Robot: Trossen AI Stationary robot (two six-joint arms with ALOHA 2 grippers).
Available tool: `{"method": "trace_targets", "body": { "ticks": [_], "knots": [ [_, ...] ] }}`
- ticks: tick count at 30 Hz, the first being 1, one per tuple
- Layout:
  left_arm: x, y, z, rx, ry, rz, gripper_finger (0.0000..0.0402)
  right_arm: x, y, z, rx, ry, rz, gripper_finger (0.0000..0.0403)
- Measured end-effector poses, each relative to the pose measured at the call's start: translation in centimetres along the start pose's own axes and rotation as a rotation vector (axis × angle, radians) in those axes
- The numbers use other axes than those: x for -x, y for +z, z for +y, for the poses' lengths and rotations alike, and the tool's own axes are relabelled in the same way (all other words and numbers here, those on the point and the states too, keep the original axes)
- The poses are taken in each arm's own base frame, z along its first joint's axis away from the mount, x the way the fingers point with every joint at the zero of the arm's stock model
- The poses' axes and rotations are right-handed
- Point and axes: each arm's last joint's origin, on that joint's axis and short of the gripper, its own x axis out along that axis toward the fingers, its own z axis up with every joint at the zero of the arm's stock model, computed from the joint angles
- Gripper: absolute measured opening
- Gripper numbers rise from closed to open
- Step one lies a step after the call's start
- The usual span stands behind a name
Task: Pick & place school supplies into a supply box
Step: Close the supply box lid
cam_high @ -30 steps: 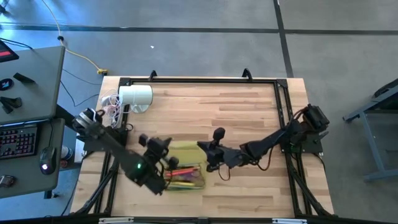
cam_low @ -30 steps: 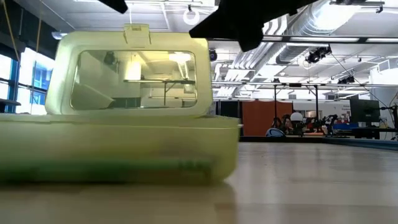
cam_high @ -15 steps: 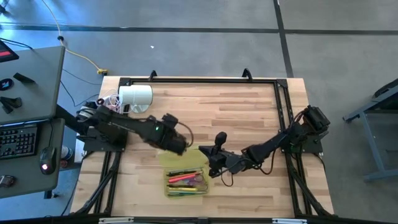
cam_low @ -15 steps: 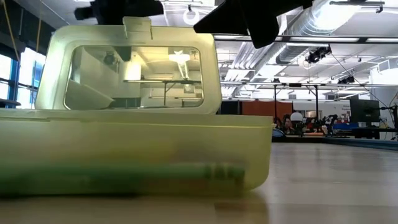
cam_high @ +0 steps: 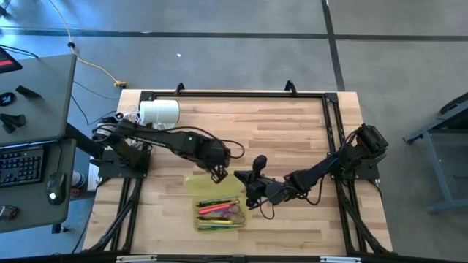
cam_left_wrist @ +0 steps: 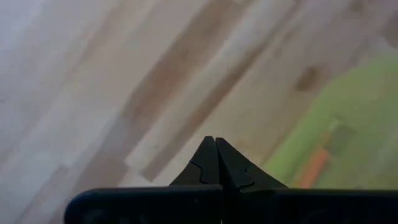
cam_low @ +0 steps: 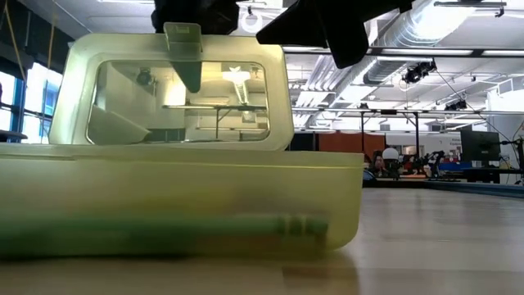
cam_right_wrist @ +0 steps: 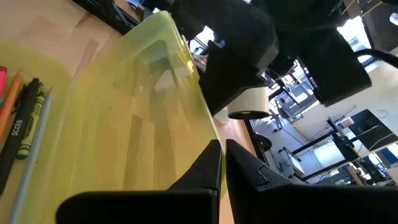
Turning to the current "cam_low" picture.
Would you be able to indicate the orange partition wall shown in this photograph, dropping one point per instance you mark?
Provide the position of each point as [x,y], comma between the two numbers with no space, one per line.
[348,141]

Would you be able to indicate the black aluminium table frame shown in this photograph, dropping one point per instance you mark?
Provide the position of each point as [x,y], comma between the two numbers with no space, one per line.
[471,189]

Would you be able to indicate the black ceiling camera cluster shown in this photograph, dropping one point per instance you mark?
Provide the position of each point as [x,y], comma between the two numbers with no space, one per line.
[417,73]

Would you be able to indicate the silver ceiling air duct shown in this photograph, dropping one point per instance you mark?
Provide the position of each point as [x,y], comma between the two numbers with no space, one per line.
[409,33]

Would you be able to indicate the grey desk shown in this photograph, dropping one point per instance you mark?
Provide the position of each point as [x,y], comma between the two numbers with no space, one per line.
[12,134]

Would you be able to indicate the black computer monitor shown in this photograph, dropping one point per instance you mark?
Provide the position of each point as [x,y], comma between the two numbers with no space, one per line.
[479,145]

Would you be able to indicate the yellow-green translucent supply box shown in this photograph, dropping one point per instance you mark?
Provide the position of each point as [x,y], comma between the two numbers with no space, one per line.
[123,184]

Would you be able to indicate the black pole frame rig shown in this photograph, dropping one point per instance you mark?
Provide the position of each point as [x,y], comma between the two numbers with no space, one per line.
[362,135]

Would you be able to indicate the white dome lamp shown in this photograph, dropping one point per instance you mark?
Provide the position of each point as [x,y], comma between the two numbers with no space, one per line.
[390,153]

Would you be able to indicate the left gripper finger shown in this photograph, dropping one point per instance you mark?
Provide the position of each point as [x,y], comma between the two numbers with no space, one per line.
[196,12]

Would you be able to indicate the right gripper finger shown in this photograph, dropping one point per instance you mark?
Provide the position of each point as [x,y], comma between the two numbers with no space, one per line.
[335,24]

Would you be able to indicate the large window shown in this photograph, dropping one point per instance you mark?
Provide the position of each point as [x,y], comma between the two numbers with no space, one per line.
[30,114]

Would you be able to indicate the black ceiling light rail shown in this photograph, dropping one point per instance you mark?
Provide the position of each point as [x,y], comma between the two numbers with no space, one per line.
[409,51]

